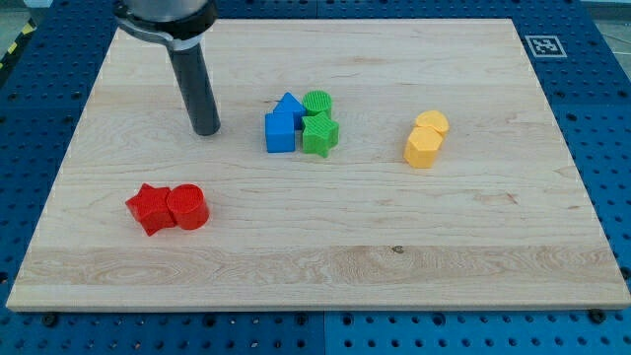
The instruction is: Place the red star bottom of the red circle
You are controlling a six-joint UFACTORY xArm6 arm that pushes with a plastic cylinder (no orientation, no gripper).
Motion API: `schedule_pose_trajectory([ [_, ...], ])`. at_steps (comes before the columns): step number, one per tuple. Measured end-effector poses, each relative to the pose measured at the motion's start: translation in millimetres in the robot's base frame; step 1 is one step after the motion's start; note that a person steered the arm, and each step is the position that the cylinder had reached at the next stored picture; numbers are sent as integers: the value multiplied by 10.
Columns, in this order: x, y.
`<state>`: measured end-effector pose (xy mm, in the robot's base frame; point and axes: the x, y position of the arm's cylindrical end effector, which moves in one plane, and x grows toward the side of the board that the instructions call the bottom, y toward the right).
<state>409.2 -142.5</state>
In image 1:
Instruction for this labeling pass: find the green star block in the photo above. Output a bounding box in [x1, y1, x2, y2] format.
[302, 112, 339, 158]

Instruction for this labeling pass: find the red star block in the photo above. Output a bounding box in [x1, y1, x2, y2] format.
[125, 183, 175, 237]

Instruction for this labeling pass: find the light wooden board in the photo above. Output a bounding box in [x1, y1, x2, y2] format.
[7, 19, 630, 313]

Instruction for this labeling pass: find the blue cube block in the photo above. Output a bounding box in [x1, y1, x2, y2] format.
[265, 112, 296, 153]

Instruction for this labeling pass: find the green cylinder block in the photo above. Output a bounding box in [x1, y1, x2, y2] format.
[302, 90, 333, 117]

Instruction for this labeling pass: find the blue triangle block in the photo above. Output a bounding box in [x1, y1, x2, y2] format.
[273, 92, 307, 130]

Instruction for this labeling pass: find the yellow hexagon block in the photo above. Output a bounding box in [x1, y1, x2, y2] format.
[403, 127, 444, 169]

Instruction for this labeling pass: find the yellow semicircle block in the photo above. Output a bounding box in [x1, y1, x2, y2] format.
[415, 109, 450, 137]

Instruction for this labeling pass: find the red cylinder block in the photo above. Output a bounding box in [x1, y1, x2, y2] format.
[167, 184, 210, 230]

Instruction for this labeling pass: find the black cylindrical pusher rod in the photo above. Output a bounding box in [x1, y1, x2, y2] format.
[168, 44, 221, 136]

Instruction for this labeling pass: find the white fiducial marker tag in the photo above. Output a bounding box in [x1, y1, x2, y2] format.
[525, 35, 567, 58]

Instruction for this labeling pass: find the black bolt front left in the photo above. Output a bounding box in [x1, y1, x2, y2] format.
[40, 313, 58, 327]

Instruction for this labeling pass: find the black bolt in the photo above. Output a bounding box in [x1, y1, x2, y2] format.
[588, 309, 607, 324]
[40, 313, 58, 327]

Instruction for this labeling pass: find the black bolt front right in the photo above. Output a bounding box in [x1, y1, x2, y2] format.
[588, 309, 607, 324]

